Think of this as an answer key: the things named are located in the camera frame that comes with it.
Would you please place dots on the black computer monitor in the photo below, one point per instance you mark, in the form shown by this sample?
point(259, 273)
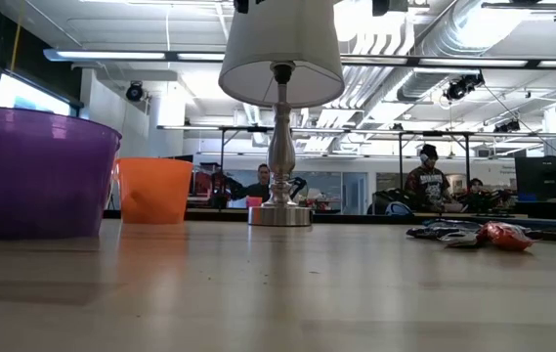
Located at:
point(546, 176)

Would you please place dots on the blue white round object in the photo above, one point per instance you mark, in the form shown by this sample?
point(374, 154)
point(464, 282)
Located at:
point(398, 210)

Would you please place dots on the black ceiling box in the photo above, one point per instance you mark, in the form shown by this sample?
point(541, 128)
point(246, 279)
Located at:
point(390, 6)

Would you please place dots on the silver ceiling duct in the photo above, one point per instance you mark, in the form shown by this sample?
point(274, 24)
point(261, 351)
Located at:
point(434, 78)

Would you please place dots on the black aluminium table frame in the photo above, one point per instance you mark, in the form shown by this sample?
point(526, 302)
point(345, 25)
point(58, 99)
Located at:
point(209, 215)

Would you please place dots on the white shade silver table lamp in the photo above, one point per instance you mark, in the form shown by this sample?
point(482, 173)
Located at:
point(282, 49)

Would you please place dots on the bright window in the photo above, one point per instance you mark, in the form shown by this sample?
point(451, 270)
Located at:
point(28, 98)

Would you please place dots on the black wall camera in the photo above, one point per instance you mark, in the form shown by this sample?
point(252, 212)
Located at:
point(134, 92)

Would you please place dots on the black ceiling spotlight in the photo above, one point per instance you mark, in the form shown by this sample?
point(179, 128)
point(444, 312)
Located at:
point(507, 126)
point(463, 87)

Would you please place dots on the orange pumpkin bucket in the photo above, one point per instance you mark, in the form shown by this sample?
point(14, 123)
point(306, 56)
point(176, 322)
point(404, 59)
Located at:
point(155, 195)

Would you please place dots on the person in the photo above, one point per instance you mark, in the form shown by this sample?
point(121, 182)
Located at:
point(260, 188)
point(475, 188)
point(429, 186)

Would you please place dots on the black ceiling rail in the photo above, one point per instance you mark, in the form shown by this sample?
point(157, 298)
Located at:
point(522, 6)

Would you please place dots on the orange white candy bar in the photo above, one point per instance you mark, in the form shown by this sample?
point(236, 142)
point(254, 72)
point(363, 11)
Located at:
point(507, 235)

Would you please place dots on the black background rig frame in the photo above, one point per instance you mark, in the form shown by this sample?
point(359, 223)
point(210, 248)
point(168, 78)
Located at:
point(238, 129)

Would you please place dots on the purple plastic bucket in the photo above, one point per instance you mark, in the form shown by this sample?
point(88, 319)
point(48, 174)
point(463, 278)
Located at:
point(38, 186)

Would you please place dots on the long ceiling light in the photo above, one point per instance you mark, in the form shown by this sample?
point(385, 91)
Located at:
point(453, 62)
point(111, 55)

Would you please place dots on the pink cup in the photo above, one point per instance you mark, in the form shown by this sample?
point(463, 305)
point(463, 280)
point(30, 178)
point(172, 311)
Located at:
point(253, 202)

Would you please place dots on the red equipment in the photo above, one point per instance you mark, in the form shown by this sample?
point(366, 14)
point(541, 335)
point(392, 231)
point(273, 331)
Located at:
point(204, 183)

